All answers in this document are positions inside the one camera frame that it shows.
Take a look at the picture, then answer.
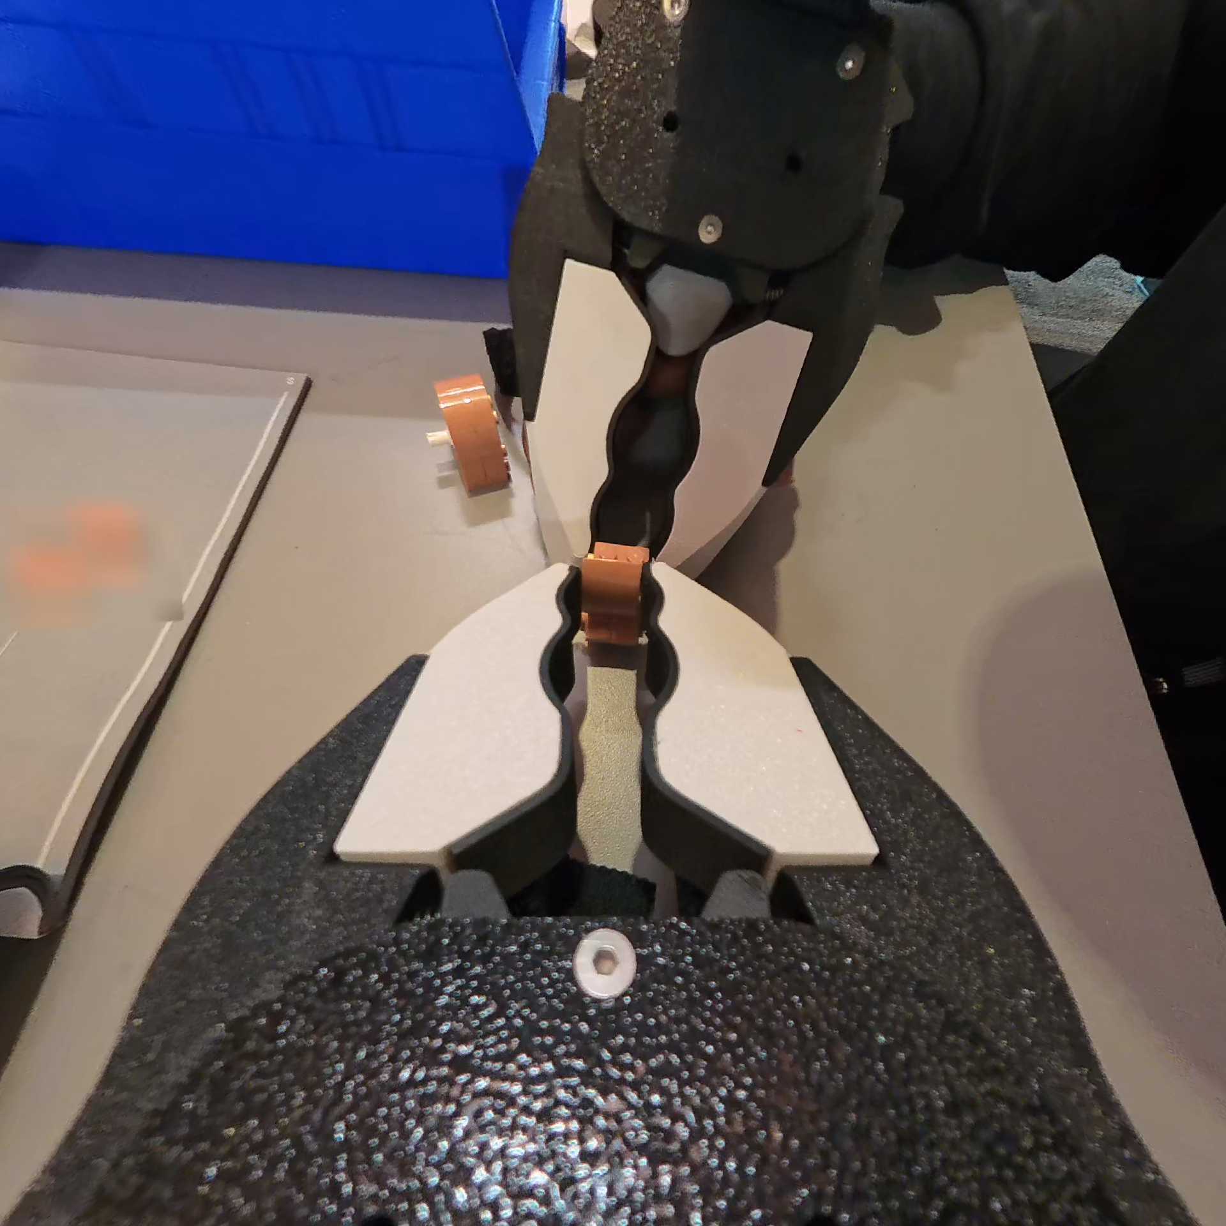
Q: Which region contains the small brown toy brick part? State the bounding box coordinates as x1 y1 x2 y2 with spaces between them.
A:
579 540 650 645

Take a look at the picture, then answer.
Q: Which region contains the grey instruction booklet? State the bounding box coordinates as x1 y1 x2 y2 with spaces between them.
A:
0 340 315 942

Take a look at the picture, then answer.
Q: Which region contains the person's dark clothing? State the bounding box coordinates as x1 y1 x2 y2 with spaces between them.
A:
1043 203 1226 926

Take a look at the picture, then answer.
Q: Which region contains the person's right forearm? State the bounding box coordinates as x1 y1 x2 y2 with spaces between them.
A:
876 0 1226 285

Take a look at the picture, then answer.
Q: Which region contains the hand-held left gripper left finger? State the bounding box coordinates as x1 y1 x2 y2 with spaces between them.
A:
333 564 587 879

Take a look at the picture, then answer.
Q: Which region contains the blue plastic bin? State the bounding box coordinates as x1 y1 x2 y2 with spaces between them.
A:
0 0 568 286

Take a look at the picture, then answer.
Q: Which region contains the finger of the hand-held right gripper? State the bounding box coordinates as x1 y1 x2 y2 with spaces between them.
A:
523 256 675 562
663 321 808 578

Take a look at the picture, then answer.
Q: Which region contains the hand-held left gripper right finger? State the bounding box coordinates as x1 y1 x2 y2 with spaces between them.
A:
637 564 881 879

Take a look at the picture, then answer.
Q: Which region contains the brown toy wheel white pin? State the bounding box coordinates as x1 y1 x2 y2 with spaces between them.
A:
424 374 510 498

